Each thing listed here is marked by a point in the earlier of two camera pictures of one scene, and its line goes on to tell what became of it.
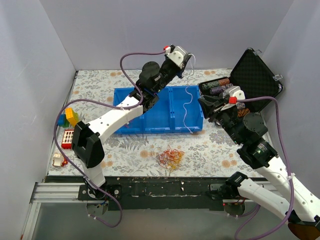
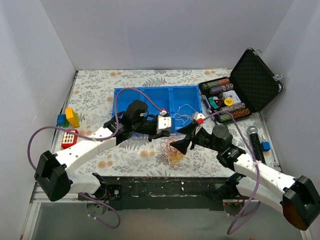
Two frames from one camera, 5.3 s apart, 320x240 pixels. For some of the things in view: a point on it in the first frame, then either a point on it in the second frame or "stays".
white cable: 188,95 → 187,116
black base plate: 150,194 stays
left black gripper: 182,69 → 155,130
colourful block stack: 70,118 stays
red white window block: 67,142 stays
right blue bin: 187,113 stays
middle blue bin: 159,118 stays
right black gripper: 215,110 → 192,136
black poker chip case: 253,79 stays
